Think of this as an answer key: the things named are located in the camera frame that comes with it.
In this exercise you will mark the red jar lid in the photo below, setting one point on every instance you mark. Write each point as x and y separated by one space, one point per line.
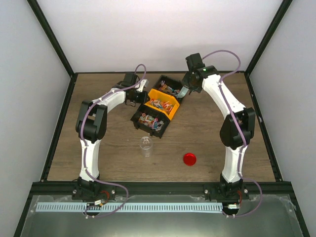
189 159

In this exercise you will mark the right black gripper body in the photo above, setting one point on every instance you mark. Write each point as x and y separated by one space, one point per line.
189 84

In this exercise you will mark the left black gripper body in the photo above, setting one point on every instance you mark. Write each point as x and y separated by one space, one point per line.
138 99

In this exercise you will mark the light blue slotted cable duct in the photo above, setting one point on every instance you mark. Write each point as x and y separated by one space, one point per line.
132 207

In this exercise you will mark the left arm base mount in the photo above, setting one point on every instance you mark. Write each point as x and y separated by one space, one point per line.
92 191

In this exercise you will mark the light blue slotted scoop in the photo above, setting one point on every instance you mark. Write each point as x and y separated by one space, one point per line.
182 93

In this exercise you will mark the orange candy bin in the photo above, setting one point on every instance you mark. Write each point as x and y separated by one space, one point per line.
162 102

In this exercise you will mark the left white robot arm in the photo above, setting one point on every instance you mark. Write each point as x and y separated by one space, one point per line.
91 123

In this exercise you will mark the black candy bin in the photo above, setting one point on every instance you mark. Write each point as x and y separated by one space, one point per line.
169 86
150 120

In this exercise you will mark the clear plastic jar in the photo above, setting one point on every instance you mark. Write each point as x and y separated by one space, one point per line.
146 146

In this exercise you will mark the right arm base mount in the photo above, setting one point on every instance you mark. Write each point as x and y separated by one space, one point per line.
223 190

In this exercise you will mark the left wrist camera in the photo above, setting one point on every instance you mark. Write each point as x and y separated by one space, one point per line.
142 85

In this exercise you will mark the black aluminium frame rail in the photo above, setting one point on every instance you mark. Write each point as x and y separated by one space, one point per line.
152 188

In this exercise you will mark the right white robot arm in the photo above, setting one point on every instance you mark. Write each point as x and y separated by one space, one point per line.
239 121

